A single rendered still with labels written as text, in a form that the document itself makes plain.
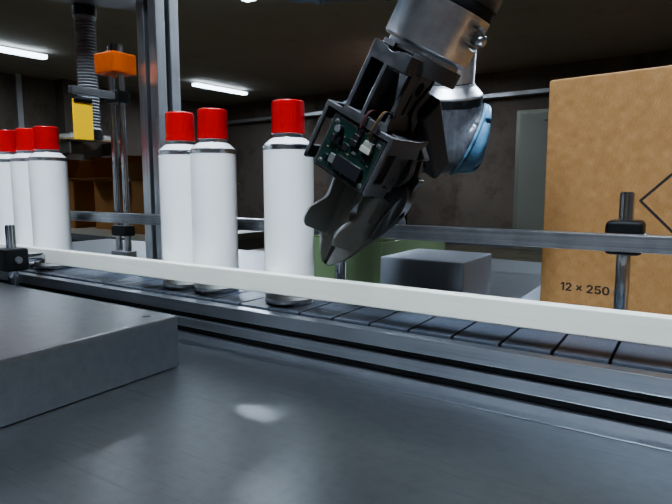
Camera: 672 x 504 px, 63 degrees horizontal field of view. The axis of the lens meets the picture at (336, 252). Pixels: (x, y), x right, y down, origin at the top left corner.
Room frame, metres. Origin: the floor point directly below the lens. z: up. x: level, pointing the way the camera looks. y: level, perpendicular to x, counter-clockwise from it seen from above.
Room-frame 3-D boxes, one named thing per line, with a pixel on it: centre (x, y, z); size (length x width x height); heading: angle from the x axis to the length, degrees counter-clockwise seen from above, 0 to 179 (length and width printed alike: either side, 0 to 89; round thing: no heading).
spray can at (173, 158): (0.66, 0.18, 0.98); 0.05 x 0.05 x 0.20
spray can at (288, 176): (0.57, 0.05, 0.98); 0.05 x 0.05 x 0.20
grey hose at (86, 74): (0.92, 0.40, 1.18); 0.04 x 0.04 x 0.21
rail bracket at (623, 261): (0.47, -0.25, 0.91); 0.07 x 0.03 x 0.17; 147
